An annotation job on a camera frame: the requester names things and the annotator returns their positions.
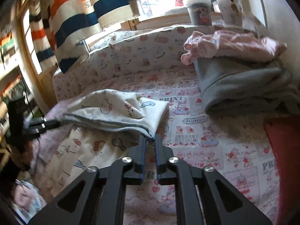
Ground grey lidded jar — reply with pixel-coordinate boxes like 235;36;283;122
183;0;212;26

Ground red mat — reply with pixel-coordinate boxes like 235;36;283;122
264;115;299;224

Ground pink print bed sheet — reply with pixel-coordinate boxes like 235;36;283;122
31;67;280;224

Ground folded pink garment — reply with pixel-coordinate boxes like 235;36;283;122
181;30;287;66

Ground white Hello Kitty pants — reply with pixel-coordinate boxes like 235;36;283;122
31;89;169;201

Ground white shelf unit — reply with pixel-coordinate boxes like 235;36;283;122
1;25;39;145

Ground baby bear patterned headboard cover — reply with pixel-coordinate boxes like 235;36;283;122
53;25;194;101

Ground striped hanging curtain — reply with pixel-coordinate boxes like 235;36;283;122
29;0;139;73

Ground folded grey garment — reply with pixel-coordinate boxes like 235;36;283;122
194;57;299;116

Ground pink bag on floor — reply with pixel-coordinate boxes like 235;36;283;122
12;181;47;224

